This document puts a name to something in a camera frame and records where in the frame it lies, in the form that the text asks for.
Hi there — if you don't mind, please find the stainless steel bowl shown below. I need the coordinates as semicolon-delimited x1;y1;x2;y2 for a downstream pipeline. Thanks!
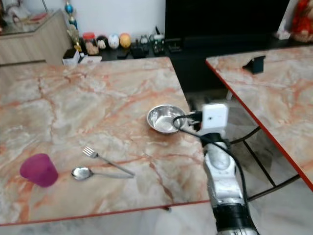
147;104;188;135

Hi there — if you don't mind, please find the black phone stand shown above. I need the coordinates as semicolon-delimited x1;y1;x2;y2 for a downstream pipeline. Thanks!
245;55;267;75

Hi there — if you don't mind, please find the orange round ornament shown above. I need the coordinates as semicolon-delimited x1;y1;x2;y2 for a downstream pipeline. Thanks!
119;33;132;49

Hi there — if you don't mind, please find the black flat screen television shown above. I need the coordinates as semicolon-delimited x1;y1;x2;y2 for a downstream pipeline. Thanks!
165;0;292;41

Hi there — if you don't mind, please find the silver metal fork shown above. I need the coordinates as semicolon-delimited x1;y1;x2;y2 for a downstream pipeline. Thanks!
82;146;135;177

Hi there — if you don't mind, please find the white round ornament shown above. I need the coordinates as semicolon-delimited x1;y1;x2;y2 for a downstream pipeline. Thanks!
108;33;121;50

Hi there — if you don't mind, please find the dark round ornament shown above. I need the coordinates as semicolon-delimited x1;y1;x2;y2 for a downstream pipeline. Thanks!
97;35;110;50

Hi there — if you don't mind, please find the silver metal spoon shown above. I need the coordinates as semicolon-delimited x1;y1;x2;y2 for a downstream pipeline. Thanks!
71;167;135;181

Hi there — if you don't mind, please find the jar with red lid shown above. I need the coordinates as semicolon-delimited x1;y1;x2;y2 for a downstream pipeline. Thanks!
82;32;99;55

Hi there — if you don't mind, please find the pink plastic cup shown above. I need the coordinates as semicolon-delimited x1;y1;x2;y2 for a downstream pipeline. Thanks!
20;153;59;188

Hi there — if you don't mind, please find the white cardboard box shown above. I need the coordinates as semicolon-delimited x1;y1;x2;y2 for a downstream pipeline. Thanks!
63;49;103;66

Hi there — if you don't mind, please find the light wooden cabinet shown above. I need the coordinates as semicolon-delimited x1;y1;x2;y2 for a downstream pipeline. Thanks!
0;10;74;66

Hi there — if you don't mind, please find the gold figurine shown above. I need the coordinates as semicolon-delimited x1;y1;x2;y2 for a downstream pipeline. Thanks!
67;25;82;52

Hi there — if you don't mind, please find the red laughing Buddha figurine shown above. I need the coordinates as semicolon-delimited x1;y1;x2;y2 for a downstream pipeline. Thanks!
291;0;313;43

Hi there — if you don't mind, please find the gold trophy with blue ball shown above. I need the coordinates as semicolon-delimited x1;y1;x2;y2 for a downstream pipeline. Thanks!
64;0;79;30

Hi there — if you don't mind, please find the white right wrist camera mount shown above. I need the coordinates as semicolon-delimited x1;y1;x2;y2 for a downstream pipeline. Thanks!
201;103;230;134

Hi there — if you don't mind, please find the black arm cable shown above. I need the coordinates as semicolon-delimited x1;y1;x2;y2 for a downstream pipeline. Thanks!
173;115;249;199

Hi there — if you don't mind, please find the black metal table frame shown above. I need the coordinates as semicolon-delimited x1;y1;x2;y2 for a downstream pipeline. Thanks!
229;125;305;202

